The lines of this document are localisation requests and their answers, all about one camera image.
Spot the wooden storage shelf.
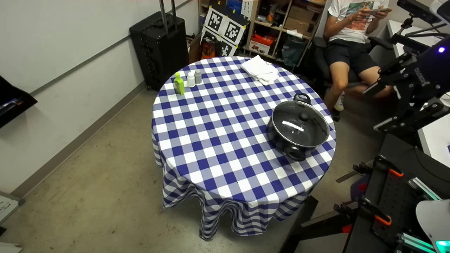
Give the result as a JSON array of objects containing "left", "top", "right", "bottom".
[{"left": 196, "top": 0, "right": 329, "bottom": 66}]

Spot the blue white checked tablecloth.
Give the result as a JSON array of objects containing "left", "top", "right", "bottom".
[{"left": 151, "top": 55, "right": 338, "bottom": 242}]

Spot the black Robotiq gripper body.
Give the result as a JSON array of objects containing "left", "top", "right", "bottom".
[{"left": 414, "top": 40, "right": 450, "bottom": 96}]

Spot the teal tube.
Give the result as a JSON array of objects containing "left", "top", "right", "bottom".
[
  {"left": 398, "top": 232, "right": 437, "bottom": 253},
  {"left": 406, "top": 176, "right": 442, "bottom": 203}
]

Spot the black suitcase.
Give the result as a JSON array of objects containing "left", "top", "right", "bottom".
[{"left": 128, "top": 0, "right": 190, "bottom": 92}]

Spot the seated person in white shirt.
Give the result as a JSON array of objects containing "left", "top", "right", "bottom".
[{"left": 322, "top": 0, "right": 395, "bottom": 114}]

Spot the green plastic bottle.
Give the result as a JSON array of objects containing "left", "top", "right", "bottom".
[{"left": 173, "top": 71, "right": 187, "bottom": 96}]

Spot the fiducial marker board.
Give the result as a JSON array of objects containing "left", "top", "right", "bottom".
[
  {"left": 219, "top": 17, "right": 250, "bottom": 48},
  {"left": 201, "top": 4, "right": 229, "bottom": 37}
]

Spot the cardboard box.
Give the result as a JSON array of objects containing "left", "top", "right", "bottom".
[{"left": 286, "top": 4, "right": 314, "bottom": 34}]

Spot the red box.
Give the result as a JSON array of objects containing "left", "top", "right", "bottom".
[{"left": 249, "top": 33, "right": 276, "bottom": 56}]

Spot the black camera on stand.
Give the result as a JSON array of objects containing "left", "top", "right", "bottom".
[{"left": 395, "top": 0, "right": 450, "bottom": 54}]

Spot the grey round cover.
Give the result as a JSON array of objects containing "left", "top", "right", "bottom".
[{"left": 414, "top": 198, "right": 450, "bottom": 253}]

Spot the orange handled clamp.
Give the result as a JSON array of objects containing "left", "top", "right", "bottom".
[
  {"left": 359, "top": 198, "right": 394, "bottom": 229},
  {"left": 373, "top": 155, "right": 405, "bottom": 180}
]

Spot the glass lid with black knob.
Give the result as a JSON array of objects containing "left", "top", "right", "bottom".
[{"left": 271, "top": 99, "right": 329, "bottom": 148}]

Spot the white box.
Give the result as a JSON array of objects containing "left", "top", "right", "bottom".
[{"left": 416, "top": 114, "right": 450, "bottom": 168}]

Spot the white folded cloth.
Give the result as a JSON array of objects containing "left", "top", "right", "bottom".
[{"left": 241, "top": 55, "right": 281, "bottom": 87}]

